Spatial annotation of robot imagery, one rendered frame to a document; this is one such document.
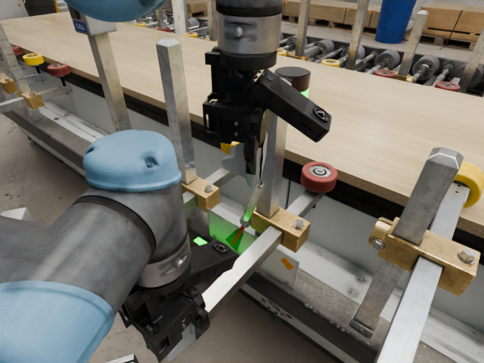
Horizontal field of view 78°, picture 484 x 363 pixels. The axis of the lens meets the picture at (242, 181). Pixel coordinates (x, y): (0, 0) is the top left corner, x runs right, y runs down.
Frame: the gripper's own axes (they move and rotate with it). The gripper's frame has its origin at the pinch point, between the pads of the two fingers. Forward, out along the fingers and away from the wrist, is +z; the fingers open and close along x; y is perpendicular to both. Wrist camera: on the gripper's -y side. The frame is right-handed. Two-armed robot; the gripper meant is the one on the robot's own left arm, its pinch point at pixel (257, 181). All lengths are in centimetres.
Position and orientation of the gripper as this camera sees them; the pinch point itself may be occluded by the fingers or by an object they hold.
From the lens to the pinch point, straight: 48.8
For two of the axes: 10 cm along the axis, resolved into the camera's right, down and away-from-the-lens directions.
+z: -0.1, 7.8, 6.2
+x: -3.1, 5.9, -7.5
